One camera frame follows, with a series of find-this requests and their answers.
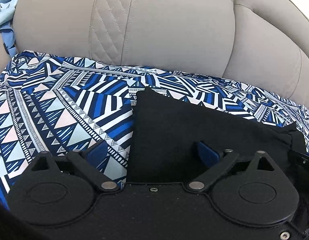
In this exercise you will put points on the light blue cloth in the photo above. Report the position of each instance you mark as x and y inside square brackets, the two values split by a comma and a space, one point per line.
[7, 10]

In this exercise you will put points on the blue white patterned sheet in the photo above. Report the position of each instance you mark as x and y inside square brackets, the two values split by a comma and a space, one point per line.
[59, 104]

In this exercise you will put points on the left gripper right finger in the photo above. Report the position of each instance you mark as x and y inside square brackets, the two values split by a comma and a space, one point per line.
[249, 192]

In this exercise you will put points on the beige sofa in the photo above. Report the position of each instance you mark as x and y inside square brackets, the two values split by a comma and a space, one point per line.
[264, 43]

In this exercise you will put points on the black pants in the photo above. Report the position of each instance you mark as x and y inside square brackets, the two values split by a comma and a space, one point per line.
[166, 132]

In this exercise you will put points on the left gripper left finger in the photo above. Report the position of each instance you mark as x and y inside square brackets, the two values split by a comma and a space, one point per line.
[58, 189]

